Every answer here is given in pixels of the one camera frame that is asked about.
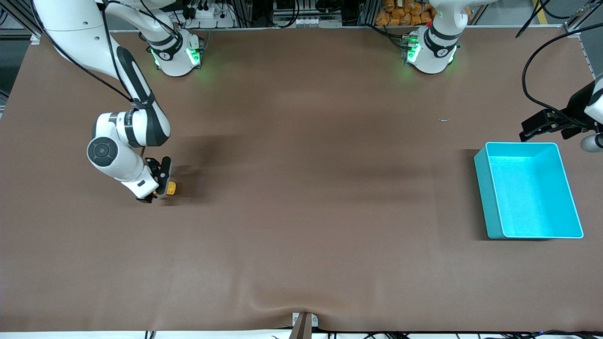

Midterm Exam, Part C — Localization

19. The turquoise plastic bin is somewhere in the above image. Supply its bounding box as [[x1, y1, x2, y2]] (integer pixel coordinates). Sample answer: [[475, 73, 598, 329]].
[[473, 141, 585, 240]]

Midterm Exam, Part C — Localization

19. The brown table mat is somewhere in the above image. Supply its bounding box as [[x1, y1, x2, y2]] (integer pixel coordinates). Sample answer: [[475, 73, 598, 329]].
[[0, 26, 603, 332]]

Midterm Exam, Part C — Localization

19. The white power strip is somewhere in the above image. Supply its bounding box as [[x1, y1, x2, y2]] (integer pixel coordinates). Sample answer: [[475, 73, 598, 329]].
[[186, 0, 236, 29]]

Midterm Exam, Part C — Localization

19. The orange packets pile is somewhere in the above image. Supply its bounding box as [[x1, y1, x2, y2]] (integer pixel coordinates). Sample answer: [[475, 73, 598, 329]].
[[375, 0, 435, 27]]

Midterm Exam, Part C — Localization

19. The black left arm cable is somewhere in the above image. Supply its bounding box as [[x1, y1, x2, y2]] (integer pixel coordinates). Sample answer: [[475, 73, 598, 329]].
[[516, 0, 603, 129]]

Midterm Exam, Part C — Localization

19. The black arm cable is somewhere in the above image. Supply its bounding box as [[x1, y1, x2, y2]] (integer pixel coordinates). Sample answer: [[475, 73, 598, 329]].
[[516, 0, 603, 129], [28, 0, 182, 161]]

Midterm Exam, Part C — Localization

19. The grey aluminium frame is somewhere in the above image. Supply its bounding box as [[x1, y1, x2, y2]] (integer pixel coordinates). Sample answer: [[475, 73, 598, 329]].
[[0, 0, 41, 45], [563, 0, 603, 78]]

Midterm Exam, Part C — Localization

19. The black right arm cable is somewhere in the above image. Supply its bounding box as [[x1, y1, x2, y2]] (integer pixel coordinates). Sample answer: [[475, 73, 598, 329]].
[[28, 0, 182, 161]]

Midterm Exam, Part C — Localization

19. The brown camera pole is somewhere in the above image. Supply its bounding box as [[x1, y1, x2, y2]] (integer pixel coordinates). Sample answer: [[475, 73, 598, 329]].
[[289, 313, 313, 339]]

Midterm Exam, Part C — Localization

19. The grey metal bracket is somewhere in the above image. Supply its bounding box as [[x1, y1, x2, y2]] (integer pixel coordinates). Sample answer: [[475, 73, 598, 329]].
[[292, 312, 319, 328]]

